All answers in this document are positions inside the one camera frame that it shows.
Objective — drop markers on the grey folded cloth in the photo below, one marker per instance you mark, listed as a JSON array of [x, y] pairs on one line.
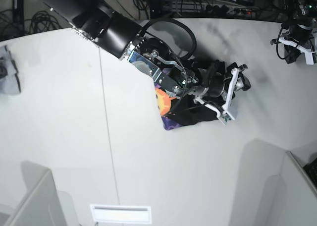
[[9, 81]]

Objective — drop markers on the black keyboard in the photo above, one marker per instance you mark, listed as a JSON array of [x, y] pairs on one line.
[[311, 171]]

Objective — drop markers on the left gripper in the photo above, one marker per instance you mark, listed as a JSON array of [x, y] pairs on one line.
[[300, 32]]

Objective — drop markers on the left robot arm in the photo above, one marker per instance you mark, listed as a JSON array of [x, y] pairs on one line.
[[301, 11]]

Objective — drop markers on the white slotted panel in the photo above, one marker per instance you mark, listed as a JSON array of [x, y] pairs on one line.
[[121, 214]]

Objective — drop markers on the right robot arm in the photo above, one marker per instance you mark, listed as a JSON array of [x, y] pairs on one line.
[[124, 38]]

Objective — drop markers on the black stand post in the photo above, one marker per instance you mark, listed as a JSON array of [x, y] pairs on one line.
[[18, 16]]

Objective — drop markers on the grey partition right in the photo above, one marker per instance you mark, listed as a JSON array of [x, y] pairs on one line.
[[289, 198]]

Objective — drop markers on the grey partition left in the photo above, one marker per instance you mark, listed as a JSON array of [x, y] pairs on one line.
[[29, 197]]

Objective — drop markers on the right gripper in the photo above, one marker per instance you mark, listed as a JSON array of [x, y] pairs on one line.
[[215, 87]]

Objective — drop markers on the black T-shirt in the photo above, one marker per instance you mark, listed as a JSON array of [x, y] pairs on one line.
[[179, 111]]

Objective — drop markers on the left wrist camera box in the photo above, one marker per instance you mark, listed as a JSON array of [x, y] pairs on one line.
[[311, 58]]

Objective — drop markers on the grey partition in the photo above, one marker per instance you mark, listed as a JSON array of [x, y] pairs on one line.
[[29, 197], [289, 198]]

